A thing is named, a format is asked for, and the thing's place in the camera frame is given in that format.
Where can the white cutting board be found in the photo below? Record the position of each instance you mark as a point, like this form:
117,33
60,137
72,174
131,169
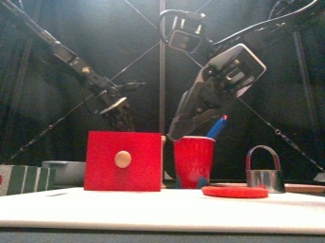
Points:
147,209

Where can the blue spatula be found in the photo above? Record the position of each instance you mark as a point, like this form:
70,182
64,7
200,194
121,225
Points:
216,128

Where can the green white striped box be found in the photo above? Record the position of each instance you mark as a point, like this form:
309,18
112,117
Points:
18,178

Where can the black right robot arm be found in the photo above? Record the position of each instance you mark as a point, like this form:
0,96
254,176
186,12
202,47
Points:
279,22

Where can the vertical metal frame pole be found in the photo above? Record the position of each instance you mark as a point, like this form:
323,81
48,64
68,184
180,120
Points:
161,82

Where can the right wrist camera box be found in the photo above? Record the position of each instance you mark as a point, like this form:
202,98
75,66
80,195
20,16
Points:
183,39

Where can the red dough disc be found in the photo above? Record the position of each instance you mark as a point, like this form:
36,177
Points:
234,192

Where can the red drawer with wooden knob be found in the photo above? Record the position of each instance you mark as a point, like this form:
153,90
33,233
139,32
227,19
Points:
109,172

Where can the red plastic cup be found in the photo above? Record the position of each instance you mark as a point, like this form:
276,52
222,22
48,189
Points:
192,161

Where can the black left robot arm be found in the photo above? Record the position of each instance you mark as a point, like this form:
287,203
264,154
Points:
66,57

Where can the white corner bracket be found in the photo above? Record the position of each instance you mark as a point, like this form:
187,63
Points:
319,177

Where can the grey bowl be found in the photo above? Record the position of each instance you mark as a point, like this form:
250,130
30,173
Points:
66,172

